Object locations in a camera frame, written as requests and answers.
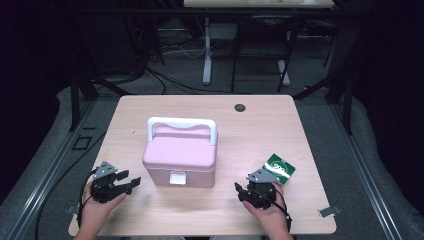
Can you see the white-legged desk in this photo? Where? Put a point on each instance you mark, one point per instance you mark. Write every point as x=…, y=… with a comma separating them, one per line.
x=207, y=50

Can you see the black metal frame bar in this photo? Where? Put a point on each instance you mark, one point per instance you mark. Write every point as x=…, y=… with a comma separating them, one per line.
x=133, y=12

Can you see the black metal frame stand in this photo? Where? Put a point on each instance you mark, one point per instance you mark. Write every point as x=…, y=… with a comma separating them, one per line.
x=348, y=100
x=74, y=100

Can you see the person's left hand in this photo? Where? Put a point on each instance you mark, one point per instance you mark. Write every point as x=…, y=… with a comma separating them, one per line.
x=91, y=213

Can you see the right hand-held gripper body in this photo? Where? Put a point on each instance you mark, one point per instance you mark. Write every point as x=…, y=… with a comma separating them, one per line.
x=261, y=191

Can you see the pink storage box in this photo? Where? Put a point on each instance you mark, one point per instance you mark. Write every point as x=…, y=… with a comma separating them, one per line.
x=180, y=156

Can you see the black chair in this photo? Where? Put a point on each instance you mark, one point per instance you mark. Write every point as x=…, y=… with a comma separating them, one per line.
x=263, y=40

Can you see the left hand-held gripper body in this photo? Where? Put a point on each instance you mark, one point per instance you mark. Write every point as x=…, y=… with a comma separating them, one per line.
x=103, y=188

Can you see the person's right hand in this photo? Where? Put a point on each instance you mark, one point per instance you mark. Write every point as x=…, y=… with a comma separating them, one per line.
x=273, y=218

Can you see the grey metal table bracket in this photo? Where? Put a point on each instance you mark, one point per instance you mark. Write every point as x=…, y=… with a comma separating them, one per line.
x=73, y=210
x=329, y=211

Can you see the green carton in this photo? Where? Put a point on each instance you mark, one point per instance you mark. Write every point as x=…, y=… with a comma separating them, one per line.
x=283, y=168

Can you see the aluminium floor rail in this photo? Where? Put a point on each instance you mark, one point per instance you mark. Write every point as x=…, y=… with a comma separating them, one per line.
x=366, y=170
x=50, y=170

